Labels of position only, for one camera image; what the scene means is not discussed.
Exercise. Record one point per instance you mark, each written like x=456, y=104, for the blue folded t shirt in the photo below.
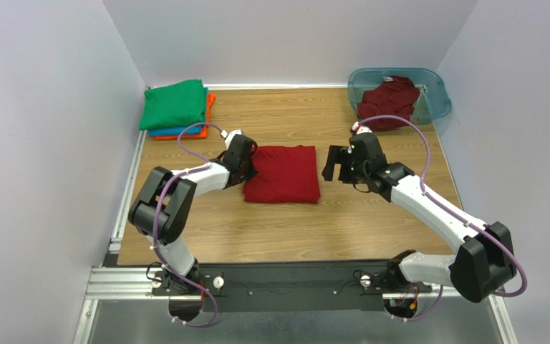
x=179, y=128

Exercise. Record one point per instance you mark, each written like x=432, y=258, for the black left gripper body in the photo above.
x=247, y=169

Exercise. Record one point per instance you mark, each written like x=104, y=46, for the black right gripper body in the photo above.
x=337, y=160

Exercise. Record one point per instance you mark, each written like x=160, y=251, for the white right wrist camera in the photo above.
x=358, y=128

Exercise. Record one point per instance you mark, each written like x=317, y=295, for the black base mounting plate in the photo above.
x=293, y=287

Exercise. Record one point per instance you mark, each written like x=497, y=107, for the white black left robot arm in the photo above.
x=161, y=209

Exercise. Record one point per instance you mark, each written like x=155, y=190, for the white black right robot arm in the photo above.
x=482, y=260

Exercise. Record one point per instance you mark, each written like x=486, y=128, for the dark red t shirt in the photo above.
x=395, y=97

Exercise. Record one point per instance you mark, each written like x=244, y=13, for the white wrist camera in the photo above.
x=229, y=136
x=358, y=128

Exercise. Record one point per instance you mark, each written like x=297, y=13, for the green folded t shirt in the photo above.
x=179, y=104

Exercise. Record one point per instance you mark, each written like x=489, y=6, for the teal plastic bin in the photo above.
x=433, y=102

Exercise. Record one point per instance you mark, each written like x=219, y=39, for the orange folded t shirt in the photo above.
x=194, y=133

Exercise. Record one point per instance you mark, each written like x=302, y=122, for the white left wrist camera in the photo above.
x=229, y=136

